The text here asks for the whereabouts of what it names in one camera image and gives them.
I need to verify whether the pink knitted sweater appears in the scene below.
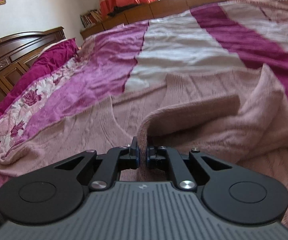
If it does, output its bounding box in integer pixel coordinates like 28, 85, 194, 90
0, 65, 288, 227

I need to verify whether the dark wooden headboard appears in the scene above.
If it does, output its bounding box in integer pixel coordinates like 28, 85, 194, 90
0, 27, 65, 102

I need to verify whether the magenta pillow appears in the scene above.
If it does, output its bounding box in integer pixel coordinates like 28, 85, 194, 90
0, 38, 78, 117

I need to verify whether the striped pink magenta bedspread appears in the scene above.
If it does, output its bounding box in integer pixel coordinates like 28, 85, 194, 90
0, 0, 288, 207

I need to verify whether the stack of books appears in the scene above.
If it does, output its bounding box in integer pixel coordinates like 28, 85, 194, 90
80, 9, 102, 28

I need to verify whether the black cloth on cabinet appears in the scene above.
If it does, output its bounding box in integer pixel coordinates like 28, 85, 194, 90
108, 4, 139, 17

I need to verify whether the long wooden low cabinet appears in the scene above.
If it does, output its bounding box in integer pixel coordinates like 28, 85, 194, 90
80, 0, 288, 40

